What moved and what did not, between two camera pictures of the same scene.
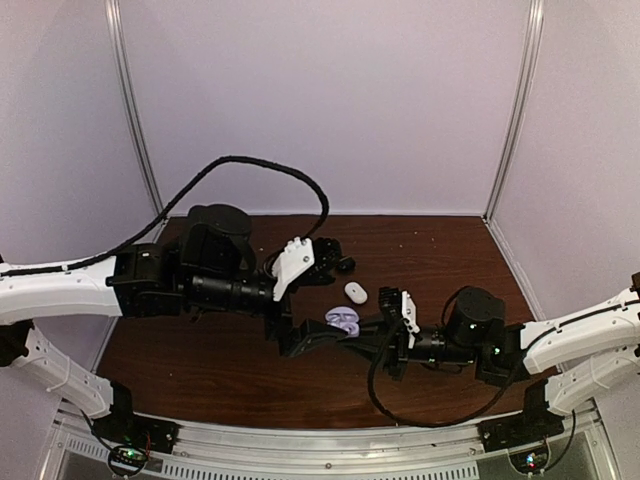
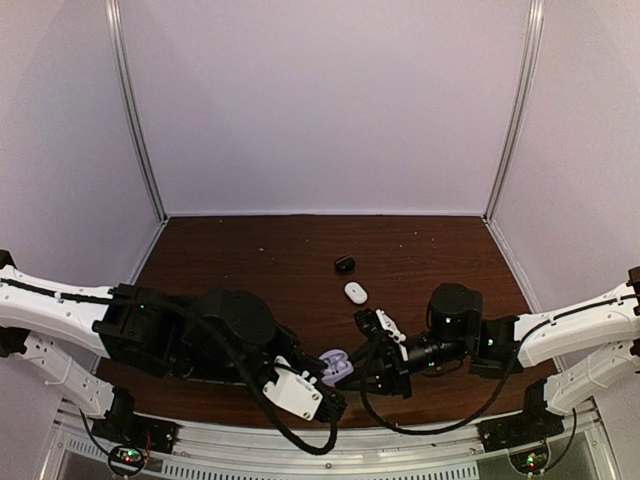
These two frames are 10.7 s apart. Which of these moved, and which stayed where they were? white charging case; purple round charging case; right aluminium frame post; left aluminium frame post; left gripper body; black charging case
Moved: left gripper body; purple round charging case
Stayed: left aluminium frame post; black charging case; white charging case; right aluminium frame post
